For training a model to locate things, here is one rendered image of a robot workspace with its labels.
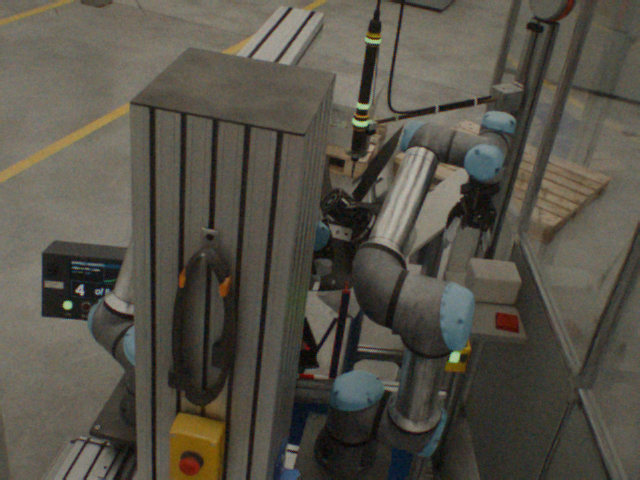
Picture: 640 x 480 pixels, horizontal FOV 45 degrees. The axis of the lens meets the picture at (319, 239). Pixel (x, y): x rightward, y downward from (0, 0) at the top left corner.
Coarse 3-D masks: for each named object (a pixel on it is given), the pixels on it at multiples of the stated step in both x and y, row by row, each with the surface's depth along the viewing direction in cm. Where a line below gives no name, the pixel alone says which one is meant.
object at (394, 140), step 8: (400, 128) 249; (392, 136) 248; (392, 144) 258; (384, 152) 255; (392, 152) 265; (376, 160) 253; (384, 160) 261; (368, 168) 251; (376, 168) 258; (368, 176) 255; (376, 176) 261; (368, 184) 258
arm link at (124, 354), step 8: (128, 328) 182; (120, 336) 181; (128, 336) 178; (120, 344) 180; (128, 344) 176; (112, 352) 182; (120, 352) 180; (128, 352) 175; (120, 360) 180; (128, 360) 177; (128, 368) 178; (128, 376) 179; (128, 384) 181
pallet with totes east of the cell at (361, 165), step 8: (384, 128) 574; (376, 136) 556; (384, 136) 584; (376, 144) 550; (328, 152) 525; (336, 152) 526; (368, 152) 536; (376, 152) 560; (360, 160) 520; (368, 160) 529; (336, 168) 533; (344, 168) 526; (360, 168) 523
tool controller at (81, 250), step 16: (48, 256) 204; (64, 256) 204; (80, 256) 204; (96, 256) 205; (112, 256) 206; (48, 272) 204; (64, 272) 205; (80, 272) 205; (96, 272) 205; (112, 272) 205; (48, 288) 207; (64, 288) 207; (96, 288) 207; (112, 288) 207; (48, 304) 208; (80, 304) 208
